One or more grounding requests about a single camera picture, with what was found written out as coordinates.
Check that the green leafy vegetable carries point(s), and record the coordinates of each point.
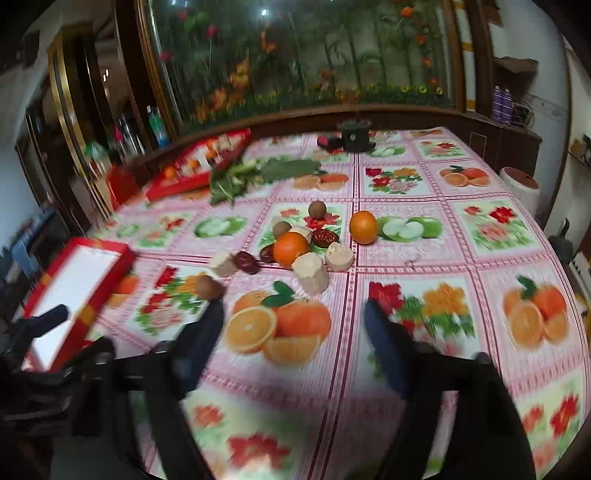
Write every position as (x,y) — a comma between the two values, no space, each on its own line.
(231,183)

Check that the orange on right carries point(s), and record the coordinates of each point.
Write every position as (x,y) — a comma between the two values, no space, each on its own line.
(363,227)

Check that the purple bottles pair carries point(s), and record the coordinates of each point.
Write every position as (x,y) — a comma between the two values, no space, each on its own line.
(502,106)

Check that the near red tray white inside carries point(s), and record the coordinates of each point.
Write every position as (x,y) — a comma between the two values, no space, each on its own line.
(82,278)

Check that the orange near centre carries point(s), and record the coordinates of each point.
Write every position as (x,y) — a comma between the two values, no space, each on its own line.
(289,247)

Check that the dark red jujube middle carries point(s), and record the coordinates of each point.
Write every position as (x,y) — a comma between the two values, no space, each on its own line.
(266,255)

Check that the brown kiwi front left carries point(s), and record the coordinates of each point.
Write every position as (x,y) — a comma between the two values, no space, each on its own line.
(208,288)

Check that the green plastic bottle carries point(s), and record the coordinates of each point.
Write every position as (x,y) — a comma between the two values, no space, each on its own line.
(157,126)

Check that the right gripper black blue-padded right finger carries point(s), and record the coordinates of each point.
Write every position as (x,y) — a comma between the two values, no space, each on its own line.
(488,440)

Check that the far red tray with fruits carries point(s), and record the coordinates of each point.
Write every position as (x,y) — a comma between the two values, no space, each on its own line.
(192,168)

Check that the black round stand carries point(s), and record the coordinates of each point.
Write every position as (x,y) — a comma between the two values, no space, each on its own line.
(355,136)

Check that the small red black box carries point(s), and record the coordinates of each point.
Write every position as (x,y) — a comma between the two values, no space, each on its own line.
(330,143)

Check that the white stool red top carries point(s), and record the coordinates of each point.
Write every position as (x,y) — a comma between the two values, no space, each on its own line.
(524,187)

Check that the small beige cake piece left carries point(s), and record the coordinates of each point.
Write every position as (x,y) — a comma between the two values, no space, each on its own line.
(223,264)

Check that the brown kiwi far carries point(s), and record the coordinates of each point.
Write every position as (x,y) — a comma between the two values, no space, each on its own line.
(317,210)

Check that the flower mural glass panel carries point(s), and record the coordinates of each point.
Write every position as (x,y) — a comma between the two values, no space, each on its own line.
(216,62)

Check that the dark red jujube right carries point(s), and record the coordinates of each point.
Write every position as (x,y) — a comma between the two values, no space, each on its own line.
(323,238)

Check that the large beige cake cylinder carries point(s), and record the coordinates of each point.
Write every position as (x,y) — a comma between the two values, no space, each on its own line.
(311,274)

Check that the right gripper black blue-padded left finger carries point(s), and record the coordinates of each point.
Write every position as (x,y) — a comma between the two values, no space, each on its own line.
(174,369)

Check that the red plastic bag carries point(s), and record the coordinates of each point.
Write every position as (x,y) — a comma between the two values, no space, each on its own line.
(121,186)

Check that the brown kiwi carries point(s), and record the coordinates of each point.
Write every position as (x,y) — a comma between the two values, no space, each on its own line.
(317,210)
(208,288)
(281,228)

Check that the floral fruit print tablecloth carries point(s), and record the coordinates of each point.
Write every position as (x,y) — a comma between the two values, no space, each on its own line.
(294,389)

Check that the dark red jujube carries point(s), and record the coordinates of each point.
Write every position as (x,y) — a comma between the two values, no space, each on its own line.
(246,263)
(266,255)
(323,238)

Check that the brown kiwi middle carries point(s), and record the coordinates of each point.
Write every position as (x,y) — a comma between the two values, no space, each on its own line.
(281,228)

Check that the orange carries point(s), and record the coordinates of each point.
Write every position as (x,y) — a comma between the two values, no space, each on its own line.
(289,247)
(363,227)

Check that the dark red jujube left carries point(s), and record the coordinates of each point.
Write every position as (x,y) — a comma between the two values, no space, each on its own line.
(246,263)

